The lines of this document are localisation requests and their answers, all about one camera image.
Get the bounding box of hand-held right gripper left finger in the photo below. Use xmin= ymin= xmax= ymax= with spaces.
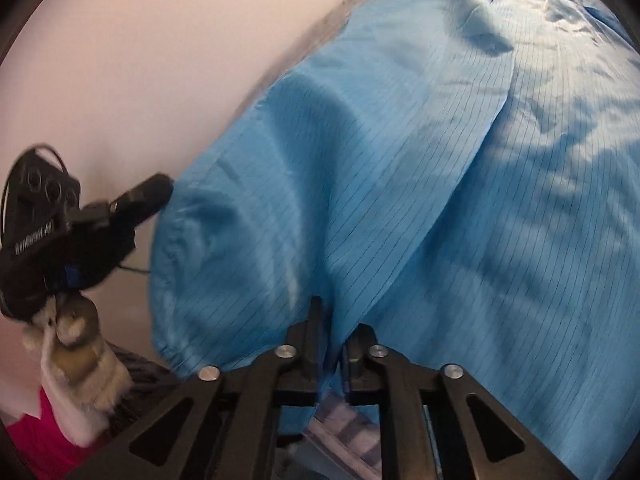
xmin=65 ymin=296 xmax=327 ymax=480

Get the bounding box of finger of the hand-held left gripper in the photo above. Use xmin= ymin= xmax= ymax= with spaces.
xmin=110 ymin=172 xmax=175 ymax=222

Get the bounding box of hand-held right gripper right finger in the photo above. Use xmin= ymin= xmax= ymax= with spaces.
xmin=342 ymin=324 xmax=581 ymax=480

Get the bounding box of blue pinstriped coverall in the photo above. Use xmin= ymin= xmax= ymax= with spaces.
xmin=149 ymin=0 xmax=640 ymax=480

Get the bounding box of dark cloth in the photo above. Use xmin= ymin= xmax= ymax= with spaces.
xmin=105 ymin=344 xmax=188 ymax=433

